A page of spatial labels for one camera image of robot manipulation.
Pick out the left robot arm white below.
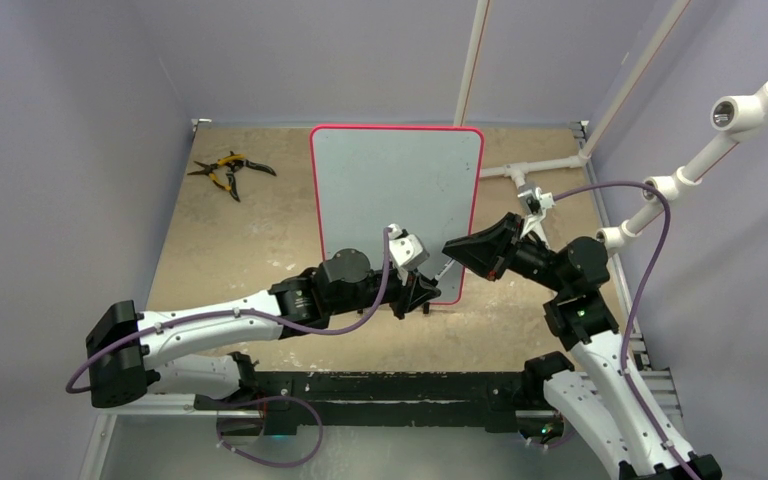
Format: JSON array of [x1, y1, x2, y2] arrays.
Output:
[[78, 249, 441, 409]]

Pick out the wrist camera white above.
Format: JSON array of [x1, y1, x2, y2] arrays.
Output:
[[517, 186, 555, 234], [387, 224, 430, 271]]

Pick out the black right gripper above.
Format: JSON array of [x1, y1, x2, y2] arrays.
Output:
[[444, 211, 570, 294]]

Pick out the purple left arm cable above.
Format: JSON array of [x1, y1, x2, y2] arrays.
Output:
[[65, 226, 400, 395]]

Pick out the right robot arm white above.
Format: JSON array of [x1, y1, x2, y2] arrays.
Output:
[[442, 213, 723, 479]]

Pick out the black handled pliers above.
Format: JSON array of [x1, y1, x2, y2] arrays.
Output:
[[223, 158, 278, 203]]

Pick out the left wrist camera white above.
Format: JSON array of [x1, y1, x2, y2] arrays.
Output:
[[387, 224, 430, 271]]

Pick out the yellow black pliers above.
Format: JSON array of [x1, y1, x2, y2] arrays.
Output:
[[187, 153, 245, 193]]

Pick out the white whiteboard marker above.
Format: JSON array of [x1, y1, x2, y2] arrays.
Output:
[[432, 259, 455, 285]]

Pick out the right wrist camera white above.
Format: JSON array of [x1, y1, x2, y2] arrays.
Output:
[[517, 186, 555, 234]]

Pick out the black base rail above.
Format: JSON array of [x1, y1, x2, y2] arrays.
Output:
[[193, 351, 577, 439]]

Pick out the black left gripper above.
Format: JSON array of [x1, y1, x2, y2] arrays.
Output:
[[328, 264, 439, 319]]

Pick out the pink framed whiteboard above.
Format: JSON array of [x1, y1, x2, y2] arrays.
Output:
[[309, 125, 485, 305]]

